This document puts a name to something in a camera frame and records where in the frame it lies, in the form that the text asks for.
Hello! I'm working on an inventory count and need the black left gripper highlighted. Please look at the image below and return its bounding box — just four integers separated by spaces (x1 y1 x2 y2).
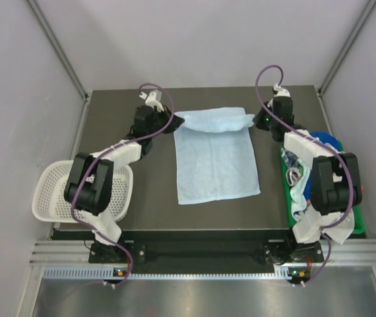
147 104 183 139

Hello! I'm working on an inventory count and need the light blue towel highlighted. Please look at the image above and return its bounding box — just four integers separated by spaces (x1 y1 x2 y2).
173 107 261 205

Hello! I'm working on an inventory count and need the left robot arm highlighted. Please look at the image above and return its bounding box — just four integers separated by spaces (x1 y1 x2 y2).
63 106 185 262

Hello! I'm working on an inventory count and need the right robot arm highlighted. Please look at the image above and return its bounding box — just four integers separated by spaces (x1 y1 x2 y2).
253 89 362 262

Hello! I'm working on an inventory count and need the patterned white blue cloth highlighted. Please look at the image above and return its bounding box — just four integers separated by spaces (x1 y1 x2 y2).
281 147 305 187

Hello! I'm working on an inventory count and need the royal blue cloth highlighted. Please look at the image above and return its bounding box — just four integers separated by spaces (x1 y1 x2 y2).
310 131 339 148

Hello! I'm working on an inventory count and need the green plastic tray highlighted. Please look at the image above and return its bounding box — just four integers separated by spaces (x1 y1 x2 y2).
280 157 365 234

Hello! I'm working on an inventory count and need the white perforated plastic basket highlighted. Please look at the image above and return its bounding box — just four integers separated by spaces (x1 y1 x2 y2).
32 160 133 223

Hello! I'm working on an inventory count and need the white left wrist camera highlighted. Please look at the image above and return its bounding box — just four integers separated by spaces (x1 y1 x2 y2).
139 90 162 109

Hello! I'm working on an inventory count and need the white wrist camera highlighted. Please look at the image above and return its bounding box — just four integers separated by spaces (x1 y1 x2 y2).
272 83 291 98
139 90 162 109

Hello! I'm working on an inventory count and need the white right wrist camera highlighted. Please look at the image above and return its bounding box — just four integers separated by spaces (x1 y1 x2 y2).
272 83 291 98

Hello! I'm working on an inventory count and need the aluminium frame left post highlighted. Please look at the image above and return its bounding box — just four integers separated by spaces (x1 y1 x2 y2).
24 0 88 100

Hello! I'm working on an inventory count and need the aluminium frame post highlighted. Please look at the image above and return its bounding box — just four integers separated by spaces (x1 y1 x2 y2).
317 0 376 98
24 0 88 100

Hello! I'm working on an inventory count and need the black table front rail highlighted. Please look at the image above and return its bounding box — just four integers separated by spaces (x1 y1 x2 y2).
51 227 324 265

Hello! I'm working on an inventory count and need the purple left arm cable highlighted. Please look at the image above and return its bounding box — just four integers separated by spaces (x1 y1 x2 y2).
70 83 175 288

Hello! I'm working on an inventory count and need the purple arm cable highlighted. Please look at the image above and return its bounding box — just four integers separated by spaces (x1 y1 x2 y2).
70 83 175 288
255 64 356 287

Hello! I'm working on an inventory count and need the aluminium frame right post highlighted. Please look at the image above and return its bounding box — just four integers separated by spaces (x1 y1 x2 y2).
317 0 376 98

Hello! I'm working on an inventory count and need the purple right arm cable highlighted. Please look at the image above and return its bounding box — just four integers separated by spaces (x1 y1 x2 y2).
255 64 356 287

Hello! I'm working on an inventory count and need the slotted grey cable duct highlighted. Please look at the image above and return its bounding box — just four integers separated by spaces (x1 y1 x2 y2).
42 264 311 280

